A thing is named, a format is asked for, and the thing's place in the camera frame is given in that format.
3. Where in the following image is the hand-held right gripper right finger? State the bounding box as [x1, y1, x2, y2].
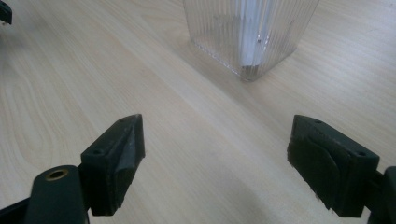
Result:
[286, 114, 381, 218]

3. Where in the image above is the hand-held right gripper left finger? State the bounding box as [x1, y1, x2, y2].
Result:
[79, 113, 147, 217]

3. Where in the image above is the clear ribbed plastic cup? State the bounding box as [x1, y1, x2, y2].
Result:
[182, 0, 321, 83]

